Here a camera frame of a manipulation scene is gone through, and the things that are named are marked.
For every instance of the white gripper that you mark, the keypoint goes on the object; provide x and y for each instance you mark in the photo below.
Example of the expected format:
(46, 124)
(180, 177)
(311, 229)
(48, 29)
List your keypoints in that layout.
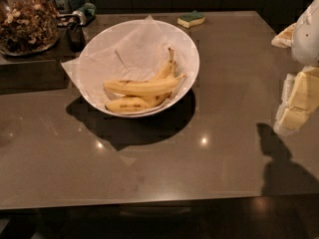
(307, 37)

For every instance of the yellow banana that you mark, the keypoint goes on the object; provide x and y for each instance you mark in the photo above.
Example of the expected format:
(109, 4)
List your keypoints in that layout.
(143, 88)
(167, 70)
(127, 105)

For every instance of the white bowl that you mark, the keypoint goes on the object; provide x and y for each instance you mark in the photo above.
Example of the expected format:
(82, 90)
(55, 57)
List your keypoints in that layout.
(135, 50)

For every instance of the green yellow sponge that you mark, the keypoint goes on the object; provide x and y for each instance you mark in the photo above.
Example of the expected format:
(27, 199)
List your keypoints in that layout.
(188, 20)

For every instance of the white paper liner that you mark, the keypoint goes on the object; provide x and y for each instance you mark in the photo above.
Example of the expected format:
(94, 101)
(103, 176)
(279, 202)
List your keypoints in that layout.
(135, 68)

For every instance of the small dark cup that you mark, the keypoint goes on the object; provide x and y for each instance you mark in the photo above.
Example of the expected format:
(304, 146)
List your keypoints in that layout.
(76, 38)

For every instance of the dark tray under jar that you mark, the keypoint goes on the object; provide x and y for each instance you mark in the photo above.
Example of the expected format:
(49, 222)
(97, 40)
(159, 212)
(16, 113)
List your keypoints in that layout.
(40, 72)

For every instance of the glass jar of nuts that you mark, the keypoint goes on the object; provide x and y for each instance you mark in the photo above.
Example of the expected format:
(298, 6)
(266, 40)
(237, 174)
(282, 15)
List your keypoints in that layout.
(27, 27)

